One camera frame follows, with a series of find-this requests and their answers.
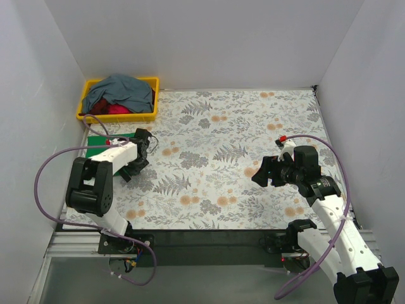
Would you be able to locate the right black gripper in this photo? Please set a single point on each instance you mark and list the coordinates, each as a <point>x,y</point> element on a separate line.
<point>271,173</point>

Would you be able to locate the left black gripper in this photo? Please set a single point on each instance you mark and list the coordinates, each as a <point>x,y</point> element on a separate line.
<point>135,168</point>

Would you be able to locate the green t-shirt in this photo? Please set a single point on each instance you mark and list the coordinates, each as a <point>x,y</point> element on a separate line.
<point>95,142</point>

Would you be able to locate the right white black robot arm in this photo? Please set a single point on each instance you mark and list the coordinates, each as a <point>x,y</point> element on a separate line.
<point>356,273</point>

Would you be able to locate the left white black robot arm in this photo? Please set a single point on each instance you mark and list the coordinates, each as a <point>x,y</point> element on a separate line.
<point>90,188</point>

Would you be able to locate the yellow plastic bin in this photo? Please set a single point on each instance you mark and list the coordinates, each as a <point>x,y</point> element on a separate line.
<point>154,82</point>

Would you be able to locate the floral patterned table mat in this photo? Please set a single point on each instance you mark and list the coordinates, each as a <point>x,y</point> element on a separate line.
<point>206,147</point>

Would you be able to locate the magenta t-shirt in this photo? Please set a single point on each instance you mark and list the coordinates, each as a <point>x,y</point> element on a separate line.
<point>117,109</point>

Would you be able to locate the dark red t-shirt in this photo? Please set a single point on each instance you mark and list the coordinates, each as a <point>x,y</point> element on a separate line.
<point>100,108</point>

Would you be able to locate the grey-blue t-shirt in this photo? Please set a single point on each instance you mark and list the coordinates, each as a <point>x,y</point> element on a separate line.
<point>133,94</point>

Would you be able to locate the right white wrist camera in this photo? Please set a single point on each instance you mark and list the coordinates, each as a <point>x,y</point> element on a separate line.
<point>286,146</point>

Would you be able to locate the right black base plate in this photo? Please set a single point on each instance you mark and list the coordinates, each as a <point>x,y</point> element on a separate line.
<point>278,245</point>

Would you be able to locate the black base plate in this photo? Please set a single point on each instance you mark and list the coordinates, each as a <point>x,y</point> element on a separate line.
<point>118,246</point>
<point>278,245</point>

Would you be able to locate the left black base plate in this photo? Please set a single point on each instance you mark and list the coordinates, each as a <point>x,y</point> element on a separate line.
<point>118,246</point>

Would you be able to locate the aluminium frame rail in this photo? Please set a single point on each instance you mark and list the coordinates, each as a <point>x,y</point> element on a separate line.
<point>193,248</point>

